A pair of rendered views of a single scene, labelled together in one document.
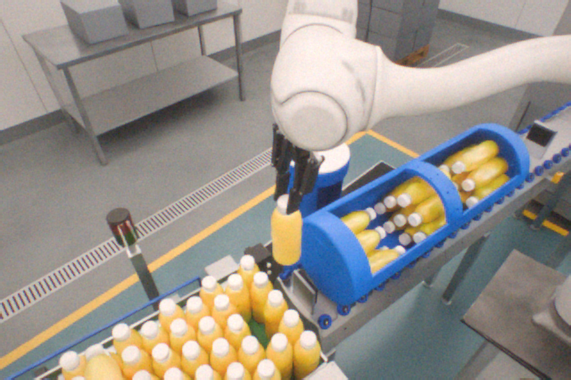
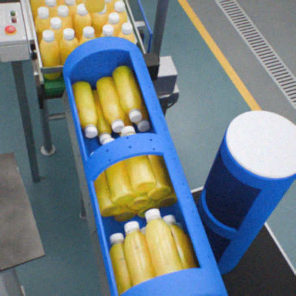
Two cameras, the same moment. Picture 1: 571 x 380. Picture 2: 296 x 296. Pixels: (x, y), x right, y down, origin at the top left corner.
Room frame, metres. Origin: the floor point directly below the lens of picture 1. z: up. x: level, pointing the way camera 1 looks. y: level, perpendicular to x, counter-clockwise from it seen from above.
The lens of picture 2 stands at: (1.12, -1.21, 2.30)
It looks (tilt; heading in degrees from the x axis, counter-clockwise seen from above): 54 degrees down; 102
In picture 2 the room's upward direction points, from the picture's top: 10 degrees clockwise
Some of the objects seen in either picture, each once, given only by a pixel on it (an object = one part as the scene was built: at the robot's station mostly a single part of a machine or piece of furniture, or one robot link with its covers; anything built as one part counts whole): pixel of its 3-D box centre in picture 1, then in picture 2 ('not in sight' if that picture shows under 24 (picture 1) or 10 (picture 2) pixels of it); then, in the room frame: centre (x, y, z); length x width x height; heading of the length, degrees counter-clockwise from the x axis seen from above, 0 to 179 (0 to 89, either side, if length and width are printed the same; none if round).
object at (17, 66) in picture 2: not in sight; (26, 123); (0.28, -0.06, 0.50); 0.04 x 0.04 x 1.00; 35
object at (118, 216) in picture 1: (126, 234); not in sight; (0.71, 0.46, 1.18); 0.06 x 0.06 x 0.16
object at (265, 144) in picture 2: (316, 152); (266, 143); (1.29, -0.13, 1.03); 0.28 x 0.28 x 0.01
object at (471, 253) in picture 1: (462, 269); not in sight; (1.19, -0.96, 0.31); 0.06 x 0.06 x 0.63; 35
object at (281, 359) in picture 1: (279, 359); (57, 43); (0.43, 0.01, 0.99); 0.07 x 0.07 x 0.19
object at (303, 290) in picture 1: (305, 292); not in sight; (0.64, -0.06, 0.99); 0.10 x 0.02 x 0.12; 35
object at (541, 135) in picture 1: (537, 140); not in sight; (1.41, -1.15, 1.00); 0.10 x 0.04 x 0.15; 35
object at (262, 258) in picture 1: (258, 262); (147, 68); (0.78, 0.09, 0.95); 0.10 x 0.07 x 0.10; 35
